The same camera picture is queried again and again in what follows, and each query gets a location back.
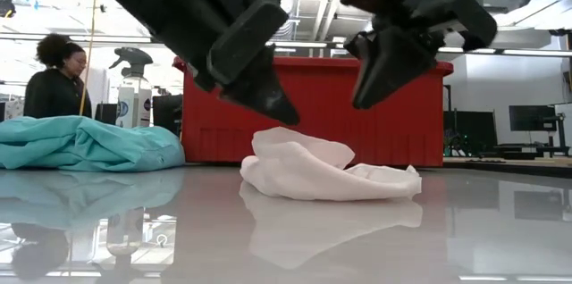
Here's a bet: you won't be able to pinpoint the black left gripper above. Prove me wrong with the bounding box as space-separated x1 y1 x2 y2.
115 0 301 127

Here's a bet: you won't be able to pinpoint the white garment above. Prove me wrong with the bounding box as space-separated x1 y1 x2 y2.
239 125 424 202

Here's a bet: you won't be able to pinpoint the teal drawstring shorts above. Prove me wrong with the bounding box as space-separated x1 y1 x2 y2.
0 114 187 174

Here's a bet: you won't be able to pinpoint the red plastic laundry basket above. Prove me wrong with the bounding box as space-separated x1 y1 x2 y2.
172 54 455 169

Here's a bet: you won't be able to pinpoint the large dark monitor screen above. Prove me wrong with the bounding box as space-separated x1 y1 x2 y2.
442 110 498 157

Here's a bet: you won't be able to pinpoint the small potted plant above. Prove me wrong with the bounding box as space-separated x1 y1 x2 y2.
443 129 467 157

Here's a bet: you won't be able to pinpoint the dark screen behind bottle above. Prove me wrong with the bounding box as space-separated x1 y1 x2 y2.
151 94 185 138

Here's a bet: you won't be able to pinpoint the small black monitor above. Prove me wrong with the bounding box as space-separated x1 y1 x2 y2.
509 104 558 132

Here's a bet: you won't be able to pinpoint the spray bottle with grey trigger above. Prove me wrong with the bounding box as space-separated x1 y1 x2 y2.
108 46 154 129

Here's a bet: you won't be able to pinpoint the person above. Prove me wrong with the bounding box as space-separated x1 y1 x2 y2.
22 32 94 121

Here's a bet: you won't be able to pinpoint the yellow hanging cable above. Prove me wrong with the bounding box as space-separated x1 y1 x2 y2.
79 0 99 118

